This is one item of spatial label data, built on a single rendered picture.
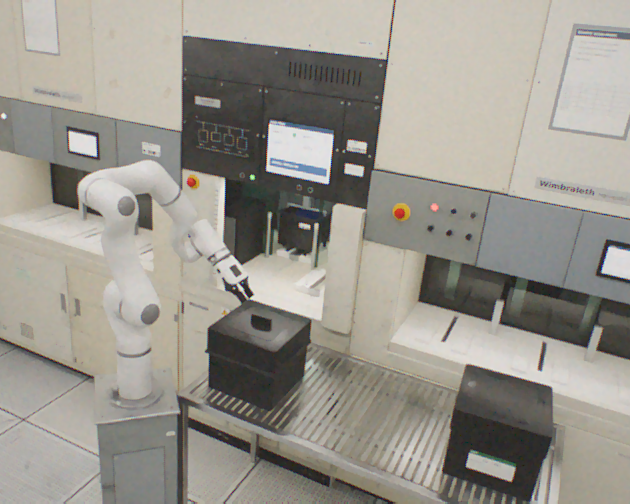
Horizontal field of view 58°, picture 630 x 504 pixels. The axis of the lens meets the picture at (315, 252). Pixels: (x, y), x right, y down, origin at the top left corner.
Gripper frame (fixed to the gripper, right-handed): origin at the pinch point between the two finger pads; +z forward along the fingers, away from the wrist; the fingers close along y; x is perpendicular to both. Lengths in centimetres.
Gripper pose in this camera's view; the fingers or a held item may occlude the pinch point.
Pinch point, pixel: (245, 294)
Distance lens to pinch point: 210.6
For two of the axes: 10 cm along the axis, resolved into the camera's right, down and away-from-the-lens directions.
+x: -6.9, 4.8, 5.3
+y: 4.4, -3.0, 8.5
